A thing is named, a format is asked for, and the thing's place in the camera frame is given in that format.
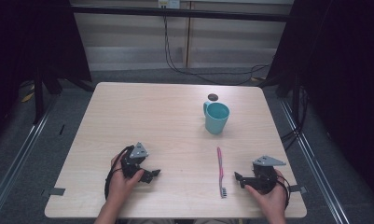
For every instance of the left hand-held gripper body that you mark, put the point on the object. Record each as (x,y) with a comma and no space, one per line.
(135,157)

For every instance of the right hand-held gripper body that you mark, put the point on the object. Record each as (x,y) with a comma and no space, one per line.
(265,174)

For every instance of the black stand leg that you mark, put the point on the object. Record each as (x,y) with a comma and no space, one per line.
(38,93)

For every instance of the grey tape strip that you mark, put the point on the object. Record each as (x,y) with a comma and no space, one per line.
(57,191)
(298,188)

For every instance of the teal cup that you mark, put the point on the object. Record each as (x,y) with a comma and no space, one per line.
(216,118)

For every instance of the person's left hand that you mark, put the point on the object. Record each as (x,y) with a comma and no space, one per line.
(121,183)

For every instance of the dark round table mark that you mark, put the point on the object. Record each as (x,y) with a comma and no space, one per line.
(212,97)

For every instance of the black curtain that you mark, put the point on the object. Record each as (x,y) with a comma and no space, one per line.
(32,40)
(340,77)

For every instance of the yellow floor tape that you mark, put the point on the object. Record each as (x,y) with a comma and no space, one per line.
(27,97)

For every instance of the person's right hand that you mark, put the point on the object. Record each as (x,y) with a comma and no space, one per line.
(270,200)

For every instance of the pink toothbrush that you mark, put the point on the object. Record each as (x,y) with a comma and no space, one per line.
(220,172)

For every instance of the small black floor tape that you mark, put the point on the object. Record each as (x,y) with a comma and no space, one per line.
(61,129)

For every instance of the metal floor rail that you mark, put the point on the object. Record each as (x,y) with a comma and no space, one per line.
(16,155)
(318,174)

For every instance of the black horizontal bar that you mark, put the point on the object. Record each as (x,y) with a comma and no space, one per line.
(181,13)

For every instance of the white wall socket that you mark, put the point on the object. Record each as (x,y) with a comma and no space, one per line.
(168,3)

